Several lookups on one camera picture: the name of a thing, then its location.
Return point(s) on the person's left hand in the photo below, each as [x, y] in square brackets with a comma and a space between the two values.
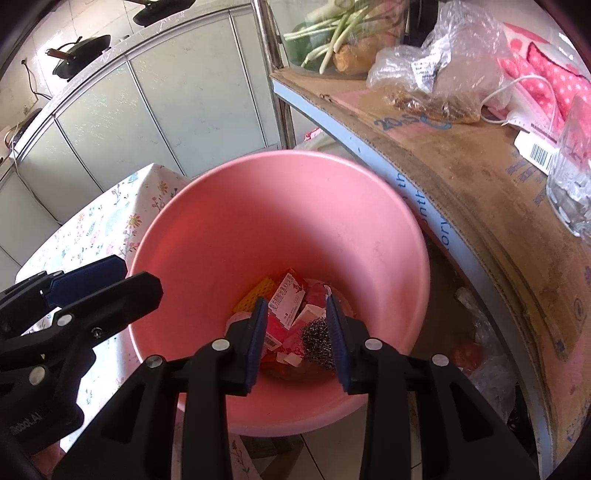
[46, 456]

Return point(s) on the kitchen counter cabinets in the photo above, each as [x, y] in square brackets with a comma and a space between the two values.
[184, 101]

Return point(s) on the brown root vegetable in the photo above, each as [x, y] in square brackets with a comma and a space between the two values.
[360, 55]

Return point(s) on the yellow mesh sponge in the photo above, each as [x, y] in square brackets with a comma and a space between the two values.
[254, 295]

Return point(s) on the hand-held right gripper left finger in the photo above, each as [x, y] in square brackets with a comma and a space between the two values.
[256, 341]

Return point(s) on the brown cardboard sheet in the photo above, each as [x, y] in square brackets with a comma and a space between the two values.
[461, 161]

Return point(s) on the red white carton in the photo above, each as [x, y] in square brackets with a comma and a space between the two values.
[288, 300]

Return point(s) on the pink polka dot cloth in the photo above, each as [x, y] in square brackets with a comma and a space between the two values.
[554, 74]

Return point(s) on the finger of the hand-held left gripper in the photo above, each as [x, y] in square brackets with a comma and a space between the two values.
[134, 295]
[87, 281]

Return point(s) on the green onions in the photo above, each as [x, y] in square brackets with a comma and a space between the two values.
[337, 27]

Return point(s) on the pink white wrapper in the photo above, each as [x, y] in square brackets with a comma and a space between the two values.
[293, 346]

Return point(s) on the pink fabric under shelf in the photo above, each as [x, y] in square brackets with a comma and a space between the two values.
[316, 137]

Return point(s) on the white barcode label box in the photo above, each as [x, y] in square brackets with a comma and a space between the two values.
[535, 150]

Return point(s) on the red round object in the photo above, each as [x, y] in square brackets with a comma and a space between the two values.
[467, 355]

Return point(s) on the clear glass mug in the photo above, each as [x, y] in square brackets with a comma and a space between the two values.
[570, 184]

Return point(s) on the black induction cooker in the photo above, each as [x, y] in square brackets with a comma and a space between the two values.
[25, 127]

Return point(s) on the crumpled clear plastic bag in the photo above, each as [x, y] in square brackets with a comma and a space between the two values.
[494, 383]

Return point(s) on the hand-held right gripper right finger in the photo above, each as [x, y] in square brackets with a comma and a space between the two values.
[336, 341]

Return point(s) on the metal shelf rack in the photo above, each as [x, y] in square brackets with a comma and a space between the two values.
[274, 55]

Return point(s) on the floral tablecloth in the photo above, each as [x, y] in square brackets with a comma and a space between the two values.
[92, 221]

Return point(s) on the pink plastic bucket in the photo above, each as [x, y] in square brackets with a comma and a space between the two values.
[277, 221]

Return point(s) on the steel wool scrubber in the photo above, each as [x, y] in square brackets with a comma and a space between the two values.
[316, 341]

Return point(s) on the clear container with greens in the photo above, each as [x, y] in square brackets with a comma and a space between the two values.
[298, 50]

